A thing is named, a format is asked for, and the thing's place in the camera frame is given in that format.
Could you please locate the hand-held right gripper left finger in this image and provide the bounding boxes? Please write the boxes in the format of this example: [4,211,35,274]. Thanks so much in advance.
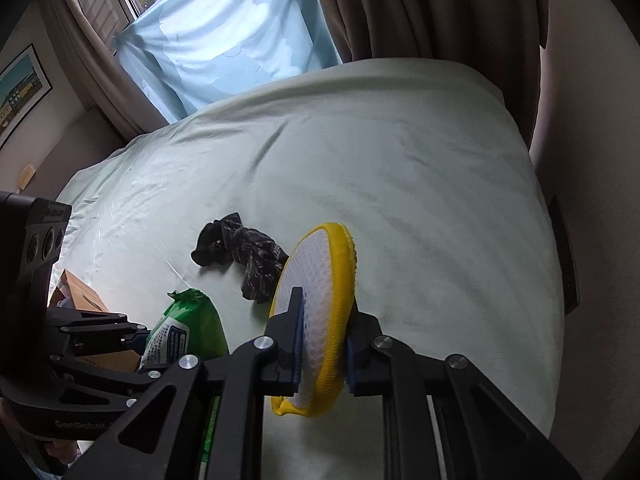
[75,287,307,480]

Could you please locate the cardboard box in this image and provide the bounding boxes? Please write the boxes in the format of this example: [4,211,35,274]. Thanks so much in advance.
[47,269,143,373]

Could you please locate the framed wall poster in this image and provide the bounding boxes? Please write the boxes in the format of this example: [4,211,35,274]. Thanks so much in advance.
[0,44,54,149]

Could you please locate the light blue window cloth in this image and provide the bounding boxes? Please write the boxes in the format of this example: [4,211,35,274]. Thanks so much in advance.
[112,0,347,126]

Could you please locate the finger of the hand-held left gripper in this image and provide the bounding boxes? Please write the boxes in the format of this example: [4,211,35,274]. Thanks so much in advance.
[50,356,168,403]
[46,310,153,357]

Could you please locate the light green bed sheet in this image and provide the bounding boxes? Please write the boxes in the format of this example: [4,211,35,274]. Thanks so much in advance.
[30,57,567,480]

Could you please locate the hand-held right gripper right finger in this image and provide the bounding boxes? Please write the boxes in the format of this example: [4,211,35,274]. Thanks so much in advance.
[345,305,581,480]

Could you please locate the beige headboard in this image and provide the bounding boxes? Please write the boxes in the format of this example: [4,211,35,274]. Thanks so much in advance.
[31,110,136,202]

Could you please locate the patterned dark sock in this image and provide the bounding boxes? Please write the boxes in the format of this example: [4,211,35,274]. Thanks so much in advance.
[235,227,291,305]

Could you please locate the yellow and white shoe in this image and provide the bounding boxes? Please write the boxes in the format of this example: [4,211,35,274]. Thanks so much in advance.
[270,222,358,418]

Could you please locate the green tissue packet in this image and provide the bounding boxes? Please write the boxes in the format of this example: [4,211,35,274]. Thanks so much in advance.
[140,288,230,466]

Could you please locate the brown curtain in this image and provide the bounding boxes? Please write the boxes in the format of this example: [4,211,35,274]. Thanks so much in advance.
[41,0,171,137]
[300,0,547,67]

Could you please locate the plain black sock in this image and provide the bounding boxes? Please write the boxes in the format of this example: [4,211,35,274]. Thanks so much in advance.
[191,213,246,268]

